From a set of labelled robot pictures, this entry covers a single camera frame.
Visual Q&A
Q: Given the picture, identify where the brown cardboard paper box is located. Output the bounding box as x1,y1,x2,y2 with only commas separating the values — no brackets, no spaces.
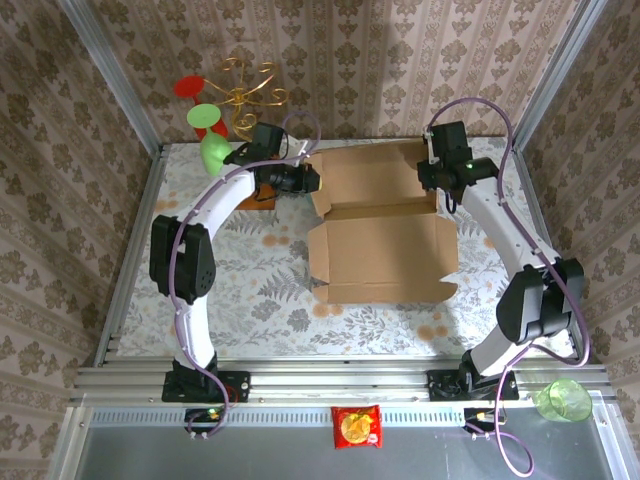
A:
305,139,459,305

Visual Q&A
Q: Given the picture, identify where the orange wooden base board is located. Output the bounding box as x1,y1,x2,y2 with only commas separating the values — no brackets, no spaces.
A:
234,184,279,211

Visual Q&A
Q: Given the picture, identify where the green plastic wine glass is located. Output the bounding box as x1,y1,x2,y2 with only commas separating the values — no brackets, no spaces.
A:
186,103,236,176

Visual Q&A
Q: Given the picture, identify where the red plastic wine glass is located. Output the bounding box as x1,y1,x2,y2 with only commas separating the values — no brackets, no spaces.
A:
172,74,230,142

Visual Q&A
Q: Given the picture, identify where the floral patterned table cloth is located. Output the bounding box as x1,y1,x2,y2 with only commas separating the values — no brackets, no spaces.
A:
119,139,575,359

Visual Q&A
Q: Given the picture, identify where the small black circuit board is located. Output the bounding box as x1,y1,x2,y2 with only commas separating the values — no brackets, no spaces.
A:
184,407,224,426
463,407,504,426

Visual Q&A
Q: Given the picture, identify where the red snack packet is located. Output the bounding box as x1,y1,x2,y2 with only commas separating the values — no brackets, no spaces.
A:
330,404,384,450

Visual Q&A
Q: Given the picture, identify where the transparent green plastic cup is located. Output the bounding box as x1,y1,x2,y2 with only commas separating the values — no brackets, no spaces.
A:
534,378,594,425

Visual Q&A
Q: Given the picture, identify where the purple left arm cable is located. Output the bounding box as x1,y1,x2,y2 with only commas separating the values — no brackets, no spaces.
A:
167,110,322,444

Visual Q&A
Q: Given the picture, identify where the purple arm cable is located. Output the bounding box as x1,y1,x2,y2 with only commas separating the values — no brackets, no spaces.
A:
167,110,322,444
429,97,594,476

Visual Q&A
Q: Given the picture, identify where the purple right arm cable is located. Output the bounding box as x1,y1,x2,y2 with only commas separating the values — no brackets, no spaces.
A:
429,97,594,476

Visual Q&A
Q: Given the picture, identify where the gold wire glass stand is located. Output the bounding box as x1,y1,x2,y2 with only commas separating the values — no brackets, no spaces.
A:
208,56,291,142

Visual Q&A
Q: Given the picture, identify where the aluminium profile frame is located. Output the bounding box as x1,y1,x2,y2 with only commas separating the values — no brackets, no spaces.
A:
47,0,624,480

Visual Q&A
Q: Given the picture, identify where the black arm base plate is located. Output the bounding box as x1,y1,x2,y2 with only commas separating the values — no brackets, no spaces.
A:
161,369,251,404
427,369,521,401

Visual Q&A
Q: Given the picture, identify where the slotted grey cable duct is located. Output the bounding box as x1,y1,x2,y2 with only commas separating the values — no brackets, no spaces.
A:
89,407,604,427

